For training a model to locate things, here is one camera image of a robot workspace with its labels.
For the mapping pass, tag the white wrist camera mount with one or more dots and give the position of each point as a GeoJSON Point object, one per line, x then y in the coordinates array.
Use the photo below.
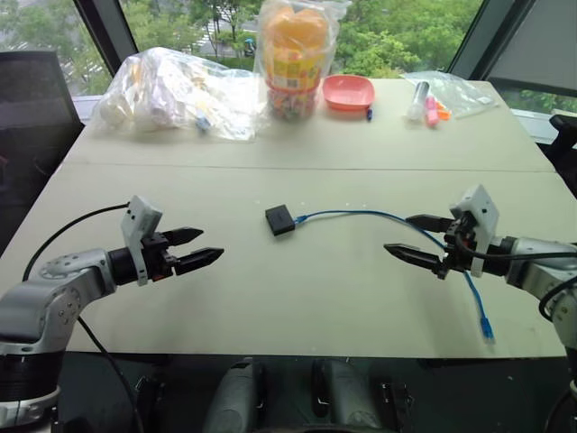
{"type": "Point", "coordinates": [484, 212]}
{"type": "Point", "coordinates": [137, 221]}

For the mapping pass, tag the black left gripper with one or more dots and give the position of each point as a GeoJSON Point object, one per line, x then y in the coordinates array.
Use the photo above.
{"type": "Point", "coordinates": [158, 261]}

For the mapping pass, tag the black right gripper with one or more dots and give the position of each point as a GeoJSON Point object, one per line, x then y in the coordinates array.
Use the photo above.
{"type": "Point", "coordinates": [460, 245]}

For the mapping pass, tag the clear zip bag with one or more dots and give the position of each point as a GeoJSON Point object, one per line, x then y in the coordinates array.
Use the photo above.
{"type": "Point", "coordinates": [464, 97]}

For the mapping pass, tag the dark rounded grey shape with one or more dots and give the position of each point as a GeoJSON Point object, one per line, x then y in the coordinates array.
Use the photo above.
{"type": "Point", "coordinates": [234, 397]}

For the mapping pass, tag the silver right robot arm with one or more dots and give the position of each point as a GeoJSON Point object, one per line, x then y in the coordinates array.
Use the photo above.
{"type": "Point", "coordinates": [536, 261]}

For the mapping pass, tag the pink plastic bowl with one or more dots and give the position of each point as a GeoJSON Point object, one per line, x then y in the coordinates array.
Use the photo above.
{"type": "Point", "coordinates": [348, 92]}

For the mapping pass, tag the clear bag with colourful cups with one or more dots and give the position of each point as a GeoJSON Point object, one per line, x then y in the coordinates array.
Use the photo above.
{"type": "Point", "coordinates": [295, 58]}

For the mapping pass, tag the black chair armrest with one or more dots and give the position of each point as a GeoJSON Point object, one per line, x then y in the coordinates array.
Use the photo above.
{"type": "Point", "coordinates": [563, 140]}

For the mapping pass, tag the small black adapter box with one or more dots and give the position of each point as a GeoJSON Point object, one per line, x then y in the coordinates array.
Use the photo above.
{"type": "Point", "coordinates": [279, 220]}

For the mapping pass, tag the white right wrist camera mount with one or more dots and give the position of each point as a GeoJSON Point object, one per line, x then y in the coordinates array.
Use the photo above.
{"type": "Point", "coordinates": [484, 212]}

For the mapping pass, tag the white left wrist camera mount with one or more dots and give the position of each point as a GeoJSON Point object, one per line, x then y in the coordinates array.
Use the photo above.
{"type": "Point", "coordinates": [137, 221]}

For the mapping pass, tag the black office chair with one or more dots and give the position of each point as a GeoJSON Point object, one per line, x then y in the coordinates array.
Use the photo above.
{"type": "Point", "coordinates": [31, 104]}

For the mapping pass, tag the clear bag of white items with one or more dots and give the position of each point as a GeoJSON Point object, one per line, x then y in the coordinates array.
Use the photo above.
{"type": "Point", "coordinates": [171, 99]}

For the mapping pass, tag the pink and orange markers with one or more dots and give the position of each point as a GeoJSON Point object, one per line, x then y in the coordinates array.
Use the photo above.
{"type": "Point", "coordinates": [433, 113]}

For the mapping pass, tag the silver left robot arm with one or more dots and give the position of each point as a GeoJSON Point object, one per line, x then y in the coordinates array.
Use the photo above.
{"type": "Point", "coordinates": [54, 288]}

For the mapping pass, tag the small blue pen cap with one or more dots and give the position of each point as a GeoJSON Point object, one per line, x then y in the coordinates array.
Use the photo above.
{"type": "Point", "coordinates": [369, 114]}

